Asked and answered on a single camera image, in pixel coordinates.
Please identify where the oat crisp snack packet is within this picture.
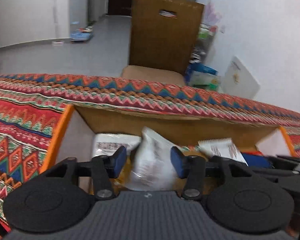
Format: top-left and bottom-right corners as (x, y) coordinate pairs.
(126, 127), (177, 191)

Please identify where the red blue snack bag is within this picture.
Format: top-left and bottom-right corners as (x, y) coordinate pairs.
(242, 152), (273, 168)

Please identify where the white snack packet left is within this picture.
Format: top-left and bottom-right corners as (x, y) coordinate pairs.
(91, 133), (141, 158)

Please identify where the white snack packet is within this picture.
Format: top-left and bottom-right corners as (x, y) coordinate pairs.
(198, 138), (248, 165)
(91, 133), (141, 158)

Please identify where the white snack packet right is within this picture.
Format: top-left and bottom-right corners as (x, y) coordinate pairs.
(198, 138), (248, 165)

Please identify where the orange cardboard snack box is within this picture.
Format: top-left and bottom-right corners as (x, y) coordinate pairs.
(39, 104), (297, 205)

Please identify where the blue box on floor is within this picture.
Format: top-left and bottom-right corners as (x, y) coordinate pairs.
(184, 62), (221, 91)

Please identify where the colourful patterned tablecloth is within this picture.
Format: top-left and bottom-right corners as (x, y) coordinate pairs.
(0, 74), (300, 228)

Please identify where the brown stool seat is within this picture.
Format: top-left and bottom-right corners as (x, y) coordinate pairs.
(121, 65), (186, 86)

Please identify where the white mop stick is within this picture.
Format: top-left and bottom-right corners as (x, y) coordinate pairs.
(52, 0), (64, 46)

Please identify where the blue pet feeding tray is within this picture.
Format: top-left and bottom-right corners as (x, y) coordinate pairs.
(70, 26), (93, 42)

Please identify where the cluttered storage rack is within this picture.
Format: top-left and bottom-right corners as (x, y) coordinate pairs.
(189, 2), (220, 68)

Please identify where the white board leaning on wall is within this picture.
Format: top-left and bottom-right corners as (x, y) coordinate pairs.
(221, 56), (260, 99)

